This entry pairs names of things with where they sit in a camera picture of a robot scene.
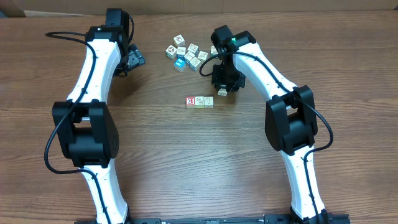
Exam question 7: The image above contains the white block orange side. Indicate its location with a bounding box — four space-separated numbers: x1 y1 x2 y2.
218 88 228 96

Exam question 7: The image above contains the green letter R block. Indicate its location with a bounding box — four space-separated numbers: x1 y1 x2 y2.
204 96 214 108

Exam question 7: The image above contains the yellow-sided block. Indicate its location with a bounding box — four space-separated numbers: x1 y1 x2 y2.
195 96 205 108

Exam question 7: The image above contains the red number three block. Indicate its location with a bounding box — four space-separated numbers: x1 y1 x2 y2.
185 96 196 109

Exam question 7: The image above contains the blue-sided block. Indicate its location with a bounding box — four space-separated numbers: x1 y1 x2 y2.
174 58 186 72

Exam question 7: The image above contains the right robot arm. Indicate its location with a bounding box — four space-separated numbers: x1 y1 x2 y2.
209 26 329 223

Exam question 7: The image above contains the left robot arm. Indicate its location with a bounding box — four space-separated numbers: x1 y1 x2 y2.
44 8 146 223

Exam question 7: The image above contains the green letter B block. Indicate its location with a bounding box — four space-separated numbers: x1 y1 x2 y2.
210 45 218 57

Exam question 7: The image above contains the white block green side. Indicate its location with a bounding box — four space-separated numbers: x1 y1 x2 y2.
197 51 208 62

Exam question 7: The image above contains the white block lower left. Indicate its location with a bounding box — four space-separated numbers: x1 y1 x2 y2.
189 57 201 71

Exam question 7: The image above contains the white block centre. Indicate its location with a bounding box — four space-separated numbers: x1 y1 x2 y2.
183 51 195 64

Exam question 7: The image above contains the green print block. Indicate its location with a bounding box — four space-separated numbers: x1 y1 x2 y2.
187 44 199 55

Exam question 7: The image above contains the white block blue print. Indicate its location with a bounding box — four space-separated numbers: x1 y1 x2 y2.
176 47 186 59

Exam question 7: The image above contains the top red picture block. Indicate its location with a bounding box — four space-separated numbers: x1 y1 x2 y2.
174 34 185 47

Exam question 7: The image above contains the left red circle block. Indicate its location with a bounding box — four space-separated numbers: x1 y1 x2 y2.
165 45 177 59

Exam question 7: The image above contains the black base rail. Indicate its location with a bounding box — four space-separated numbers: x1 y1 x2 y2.
74 213 351 224

